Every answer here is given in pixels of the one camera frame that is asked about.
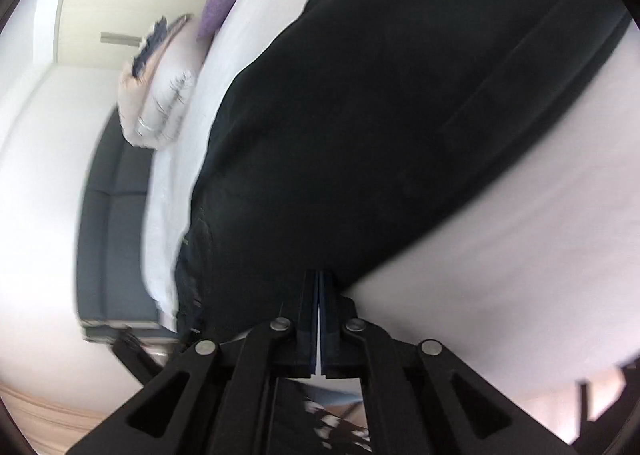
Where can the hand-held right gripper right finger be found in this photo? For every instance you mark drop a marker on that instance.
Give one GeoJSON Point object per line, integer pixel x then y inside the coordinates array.
{"type": "Point", "coordinates": [327, 315]}

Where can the purple pillow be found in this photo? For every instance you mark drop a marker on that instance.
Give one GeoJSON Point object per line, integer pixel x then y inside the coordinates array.
{"type": "Point", "coordinates": [220, 5]}

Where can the folded white patterned blanket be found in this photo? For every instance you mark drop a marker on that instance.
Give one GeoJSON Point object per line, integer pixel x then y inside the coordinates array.
{"type": "Point", "coordinates": [157, 85]}

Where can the dark grey headboard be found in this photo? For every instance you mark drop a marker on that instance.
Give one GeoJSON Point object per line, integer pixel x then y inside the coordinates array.
{"type": "Point", "coordinates": [112, 235]}

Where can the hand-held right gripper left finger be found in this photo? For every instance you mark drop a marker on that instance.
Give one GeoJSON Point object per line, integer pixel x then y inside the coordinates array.
{"type": "Point", "coordinates": [308, 315]}

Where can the black pants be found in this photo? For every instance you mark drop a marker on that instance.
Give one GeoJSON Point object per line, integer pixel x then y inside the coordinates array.
{"type": "Point", "coordinates": [380, 125]}

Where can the white wardrobe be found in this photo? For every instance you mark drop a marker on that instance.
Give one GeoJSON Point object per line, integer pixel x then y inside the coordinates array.
{"type": "Point", "coordinates": [135, 0]}

